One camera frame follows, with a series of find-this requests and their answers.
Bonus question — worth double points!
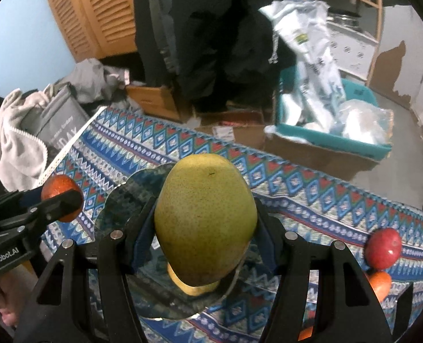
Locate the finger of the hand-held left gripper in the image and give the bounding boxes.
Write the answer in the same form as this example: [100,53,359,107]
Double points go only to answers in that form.
[0,188,45,224]
[20,189,85,233]

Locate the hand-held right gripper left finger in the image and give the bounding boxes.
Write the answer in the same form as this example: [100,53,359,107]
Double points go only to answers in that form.
[13,200,158,343]

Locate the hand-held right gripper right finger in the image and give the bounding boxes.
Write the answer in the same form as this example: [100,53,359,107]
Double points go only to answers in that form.
[252,196,392,343]

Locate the small orange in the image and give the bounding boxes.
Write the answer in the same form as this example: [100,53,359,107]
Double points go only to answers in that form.
[366,271,392,302]
[41,174,84,223]

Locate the dark glass bowl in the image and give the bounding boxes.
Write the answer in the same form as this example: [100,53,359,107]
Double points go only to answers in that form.
[94,162,249,320]

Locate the yellow-green mango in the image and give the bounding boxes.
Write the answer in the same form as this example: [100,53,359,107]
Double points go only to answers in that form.
[154,153,258,286]

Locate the red apple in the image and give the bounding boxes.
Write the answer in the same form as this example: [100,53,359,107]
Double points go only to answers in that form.
[363,228,402,270]

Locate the person's left hand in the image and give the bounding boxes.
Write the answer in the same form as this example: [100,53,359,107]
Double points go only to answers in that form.
[0,266,40,329]

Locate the blue patterned blanket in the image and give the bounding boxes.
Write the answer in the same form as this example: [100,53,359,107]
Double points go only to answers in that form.
[40,105,423,343]

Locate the light grey fleece cloth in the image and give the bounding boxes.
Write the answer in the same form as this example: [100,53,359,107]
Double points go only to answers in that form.
[0,91,49,192]

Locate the grey tote bag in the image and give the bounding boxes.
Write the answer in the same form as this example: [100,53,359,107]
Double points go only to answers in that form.
[20,84,90,158]

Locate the large cardboard box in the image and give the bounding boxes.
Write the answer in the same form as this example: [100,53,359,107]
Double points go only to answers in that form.
[263,125,380,183]

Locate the flat cardboard box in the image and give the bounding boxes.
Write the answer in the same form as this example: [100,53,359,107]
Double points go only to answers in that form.
[195,110,267,151]

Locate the teal plastic bin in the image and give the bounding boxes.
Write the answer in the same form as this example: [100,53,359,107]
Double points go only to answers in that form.
[274,66,394,161]

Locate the grey clothes pile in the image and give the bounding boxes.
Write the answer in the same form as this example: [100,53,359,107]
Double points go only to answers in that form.
[59,59,128,102]

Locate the clear plastic bags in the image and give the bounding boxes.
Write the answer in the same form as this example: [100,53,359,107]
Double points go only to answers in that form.
[335,98,394,145]

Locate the white printed rice bag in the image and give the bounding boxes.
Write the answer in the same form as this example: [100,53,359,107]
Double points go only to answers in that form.
[259,0,348,134]

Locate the wooden louvered door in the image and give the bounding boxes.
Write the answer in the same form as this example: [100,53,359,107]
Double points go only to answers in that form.
[39,0,98,63]
[79,0,138,55]

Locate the dark grey jacket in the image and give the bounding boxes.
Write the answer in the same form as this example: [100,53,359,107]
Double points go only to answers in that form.
[133,0,183,90]

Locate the black coat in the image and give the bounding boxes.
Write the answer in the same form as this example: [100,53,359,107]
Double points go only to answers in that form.
[176,0,294,113]

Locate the white perforated crate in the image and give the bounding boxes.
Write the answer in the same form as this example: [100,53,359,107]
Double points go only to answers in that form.
[326,21,380,79]

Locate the pale blue door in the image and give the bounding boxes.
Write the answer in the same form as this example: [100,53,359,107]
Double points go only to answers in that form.
[369,5,423,111]

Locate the steel pot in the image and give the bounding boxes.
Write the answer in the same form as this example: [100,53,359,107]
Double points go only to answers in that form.
[327,9,362,25]

